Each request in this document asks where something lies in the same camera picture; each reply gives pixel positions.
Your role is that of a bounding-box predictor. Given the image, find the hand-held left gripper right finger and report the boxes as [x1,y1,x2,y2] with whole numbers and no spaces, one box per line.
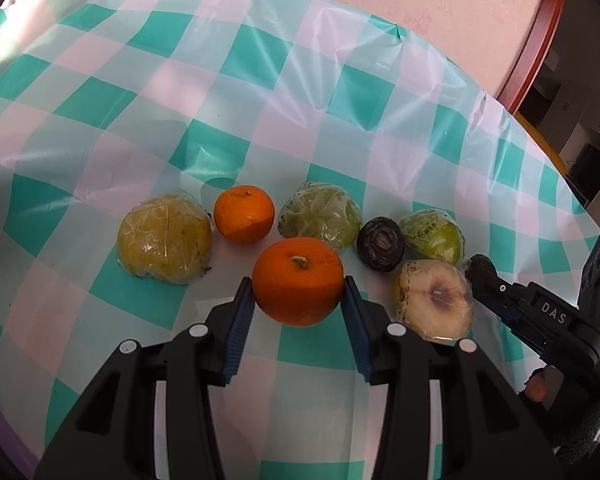
[342,275,566,480]

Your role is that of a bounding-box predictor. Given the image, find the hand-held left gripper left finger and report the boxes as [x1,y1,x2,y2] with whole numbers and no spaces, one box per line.
[32,276,256,480]

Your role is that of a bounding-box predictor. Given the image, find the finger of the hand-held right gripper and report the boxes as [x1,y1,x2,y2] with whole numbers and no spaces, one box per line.
[466,254,531,318]
[500,310,552,358]

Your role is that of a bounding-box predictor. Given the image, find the pale apple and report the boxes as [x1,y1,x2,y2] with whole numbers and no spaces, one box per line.
[393,259,475,345]

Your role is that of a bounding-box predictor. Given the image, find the large orange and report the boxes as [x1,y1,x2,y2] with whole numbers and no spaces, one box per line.
[251,238,345,328]

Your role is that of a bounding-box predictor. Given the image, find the dark purple passion fruit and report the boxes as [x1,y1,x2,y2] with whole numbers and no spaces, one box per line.
[356,216,406,273]

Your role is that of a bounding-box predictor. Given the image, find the dark green fruit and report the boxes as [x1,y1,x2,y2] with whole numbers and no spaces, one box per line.
[278,181,362,253]

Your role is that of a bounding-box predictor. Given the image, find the person's right hand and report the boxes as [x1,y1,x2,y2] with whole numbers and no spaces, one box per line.
[522,367,557,405]

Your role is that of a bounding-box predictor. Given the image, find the small wrapped green fruit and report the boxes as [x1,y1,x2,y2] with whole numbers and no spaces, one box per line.
[398,210,466,267]

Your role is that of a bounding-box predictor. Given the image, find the large wrapped yellow-green fruit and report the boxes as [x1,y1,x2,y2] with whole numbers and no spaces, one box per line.
[117,195,214,286]

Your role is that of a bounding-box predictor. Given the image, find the small orange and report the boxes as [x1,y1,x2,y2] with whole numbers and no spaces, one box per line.
[213,185,275,245]

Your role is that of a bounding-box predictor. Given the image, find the yellow object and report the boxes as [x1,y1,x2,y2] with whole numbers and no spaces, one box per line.
[517,114,567,173]

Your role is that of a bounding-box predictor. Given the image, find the grey cabinet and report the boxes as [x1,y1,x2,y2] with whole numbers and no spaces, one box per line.
[530,57,600,211]

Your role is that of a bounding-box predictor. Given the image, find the teal checkered plastic tablecloth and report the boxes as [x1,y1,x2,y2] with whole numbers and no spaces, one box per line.
[0,0,600,480]

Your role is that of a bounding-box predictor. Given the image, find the red wooden door frame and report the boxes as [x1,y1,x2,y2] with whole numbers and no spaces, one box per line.
[495,0,569,117]

